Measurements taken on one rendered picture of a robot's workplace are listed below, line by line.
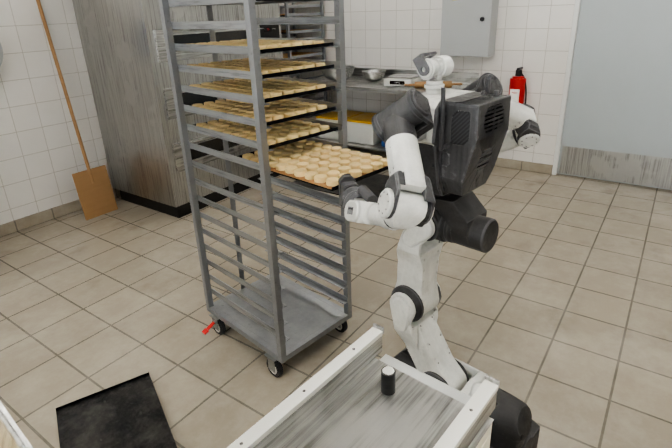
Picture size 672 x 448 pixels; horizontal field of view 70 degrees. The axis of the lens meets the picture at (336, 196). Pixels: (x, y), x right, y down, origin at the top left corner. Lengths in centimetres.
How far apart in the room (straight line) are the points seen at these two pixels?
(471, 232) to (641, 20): 371
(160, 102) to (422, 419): 337
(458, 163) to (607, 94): 373
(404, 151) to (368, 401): 61
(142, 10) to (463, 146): 299
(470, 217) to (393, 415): 71
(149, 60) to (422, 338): 295
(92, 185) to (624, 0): 485
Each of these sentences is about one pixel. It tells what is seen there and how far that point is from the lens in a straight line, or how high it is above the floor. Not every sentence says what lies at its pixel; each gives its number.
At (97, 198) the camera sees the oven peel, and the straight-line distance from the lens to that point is 470.
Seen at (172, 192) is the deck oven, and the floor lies 26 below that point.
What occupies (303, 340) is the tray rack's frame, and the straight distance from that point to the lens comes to 241.
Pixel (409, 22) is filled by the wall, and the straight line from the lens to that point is 559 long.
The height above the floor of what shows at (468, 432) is 88.
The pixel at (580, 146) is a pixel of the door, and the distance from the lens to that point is 523.
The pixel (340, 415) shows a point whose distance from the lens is 110.
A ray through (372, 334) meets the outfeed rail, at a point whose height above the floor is 90.
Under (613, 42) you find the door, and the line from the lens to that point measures 505.
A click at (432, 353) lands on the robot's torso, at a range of 191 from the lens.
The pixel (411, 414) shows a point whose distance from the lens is 111.
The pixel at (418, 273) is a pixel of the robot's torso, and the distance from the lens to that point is 175.
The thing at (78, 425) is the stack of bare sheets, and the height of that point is 2.
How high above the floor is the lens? 163
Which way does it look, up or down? 21 degrees down
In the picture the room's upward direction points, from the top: 2 degrees counter-clockwise
